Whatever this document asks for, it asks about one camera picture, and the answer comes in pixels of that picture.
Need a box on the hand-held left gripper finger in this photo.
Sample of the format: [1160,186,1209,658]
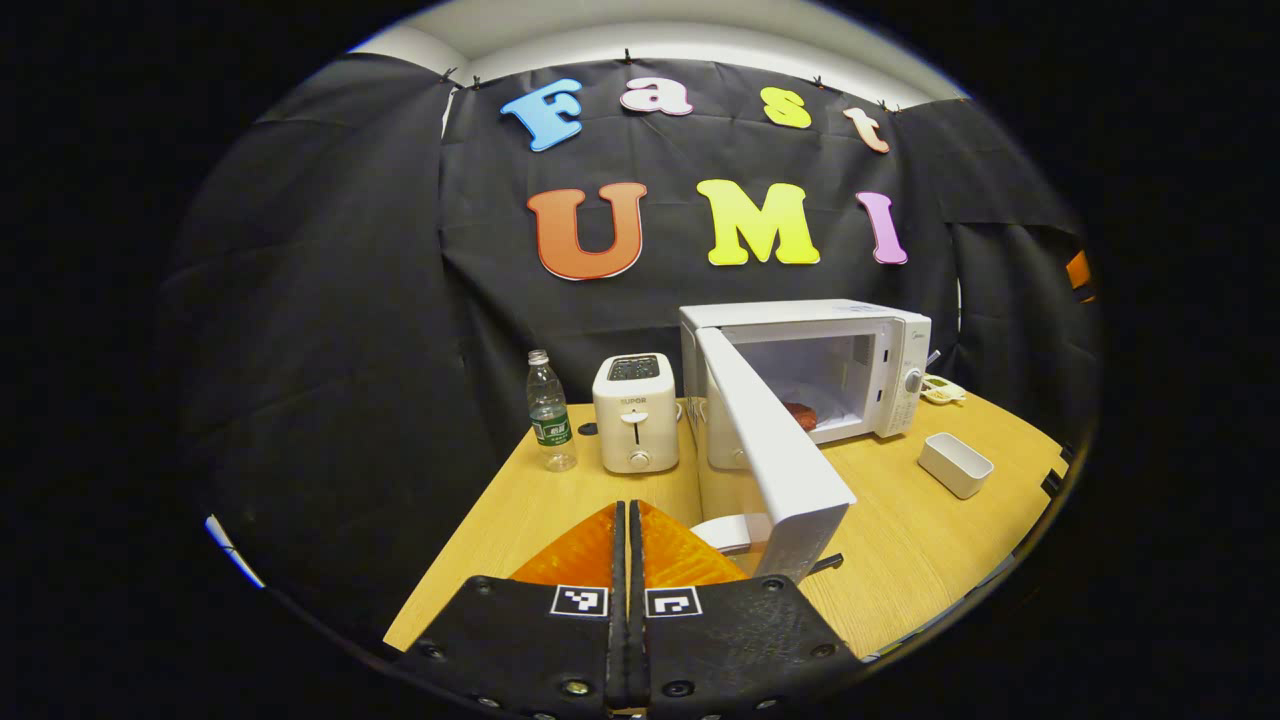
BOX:
[394,499,629,720]
[627,499,867,720]

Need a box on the white microwave oven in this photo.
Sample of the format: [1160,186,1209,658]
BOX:
[679,298,934,587]

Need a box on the white rectangular dish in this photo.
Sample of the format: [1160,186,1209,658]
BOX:
[917,432,996,501]

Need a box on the white toaster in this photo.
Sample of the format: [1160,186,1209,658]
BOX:
[592,352,682,476]

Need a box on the clear plastic water bottle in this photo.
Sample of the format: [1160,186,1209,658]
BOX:
[526,349,579,473]

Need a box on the lit screen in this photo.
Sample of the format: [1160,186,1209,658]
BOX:
[205,515,267,591]

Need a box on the black backdrop cloth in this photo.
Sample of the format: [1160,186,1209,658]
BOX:
[160,55,1101,641]

